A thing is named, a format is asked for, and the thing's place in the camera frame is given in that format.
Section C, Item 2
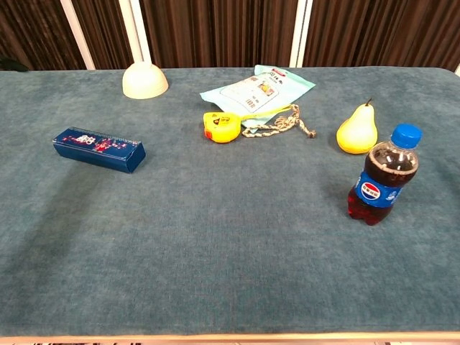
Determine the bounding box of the blue rectangular box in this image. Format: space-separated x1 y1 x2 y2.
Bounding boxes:
52 126 147 174

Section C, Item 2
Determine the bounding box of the yellow tape measure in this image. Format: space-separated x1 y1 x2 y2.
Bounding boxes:
203 104 293 144

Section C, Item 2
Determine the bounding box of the teal table cloth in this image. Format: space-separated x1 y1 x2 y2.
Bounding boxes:
0 67 460 337

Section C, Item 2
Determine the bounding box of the light blue snack pouch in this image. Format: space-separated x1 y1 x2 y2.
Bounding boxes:
199 64 317 129

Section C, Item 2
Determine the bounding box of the upturned white bowl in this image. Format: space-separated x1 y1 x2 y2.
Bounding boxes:
121 61 170 100

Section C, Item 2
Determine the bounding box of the yellow pear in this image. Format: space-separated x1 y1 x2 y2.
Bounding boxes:
336 98 379 155

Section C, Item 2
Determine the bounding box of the dark brown pleated curtain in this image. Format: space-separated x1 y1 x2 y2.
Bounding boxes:
0 0 460 72

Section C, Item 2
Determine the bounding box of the Pepsi cola bottle blue cap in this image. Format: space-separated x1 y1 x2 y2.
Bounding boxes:
347 123 423 226

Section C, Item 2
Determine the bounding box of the braided beige rope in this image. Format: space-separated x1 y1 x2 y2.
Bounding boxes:
241 103 317 139

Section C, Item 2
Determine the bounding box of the white frame post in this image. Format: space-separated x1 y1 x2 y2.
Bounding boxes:
60 0 96 70
118 0 152 65
289 0 314 68

